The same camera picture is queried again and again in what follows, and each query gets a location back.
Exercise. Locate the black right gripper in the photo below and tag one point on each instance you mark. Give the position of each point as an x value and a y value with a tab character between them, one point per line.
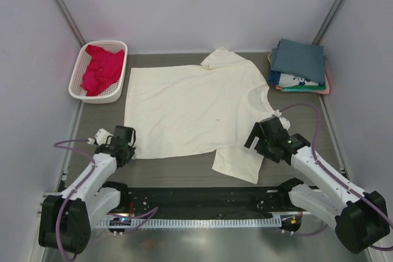
256	130

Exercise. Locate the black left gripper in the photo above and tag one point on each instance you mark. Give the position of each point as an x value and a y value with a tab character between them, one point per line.
131	153

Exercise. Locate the cream white t shirt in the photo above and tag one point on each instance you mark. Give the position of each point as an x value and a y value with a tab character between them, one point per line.
195	109

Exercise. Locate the white perforated plastic basket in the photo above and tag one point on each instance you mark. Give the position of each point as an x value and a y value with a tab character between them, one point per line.
113	92

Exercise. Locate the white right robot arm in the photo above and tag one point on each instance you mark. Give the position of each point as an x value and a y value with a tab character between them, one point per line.
358	218

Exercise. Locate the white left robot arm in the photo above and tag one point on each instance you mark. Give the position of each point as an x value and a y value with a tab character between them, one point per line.
68	217

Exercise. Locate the folded white blue patterned shirt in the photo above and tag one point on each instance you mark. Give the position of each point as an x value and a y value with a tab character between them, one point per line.
286	80

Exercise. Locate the folded green t shirt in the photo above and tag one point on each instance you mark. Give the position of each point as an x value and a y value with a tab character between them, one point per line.
306	88

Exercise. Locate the red t shirt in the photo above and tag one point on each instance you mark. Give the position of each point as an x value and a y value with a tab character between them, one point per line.
103	70

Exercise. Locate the folded grey-blue t shirt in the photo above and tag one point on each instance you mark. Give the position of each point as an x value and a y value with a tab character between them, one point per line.
298	59

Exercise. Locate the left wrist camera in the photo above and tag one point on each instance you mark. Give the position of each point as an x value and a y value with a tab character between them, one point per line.
99	138

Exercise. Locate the slotted grey cable duct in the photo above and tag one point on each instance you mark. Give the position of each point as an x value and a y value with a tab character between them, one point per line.
123	223

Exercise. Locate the right aluminium frame post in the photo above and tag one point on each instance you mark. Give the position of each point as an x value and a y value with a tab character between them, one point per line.
328	20

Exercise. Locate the aluminium frame post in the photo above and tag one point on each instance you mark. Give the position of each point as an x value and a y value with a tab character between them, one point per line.
70	21
328	20

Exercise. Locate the left aluminium frame post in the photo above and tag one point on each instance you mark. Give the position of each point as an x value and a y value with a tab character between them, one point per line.
70	21

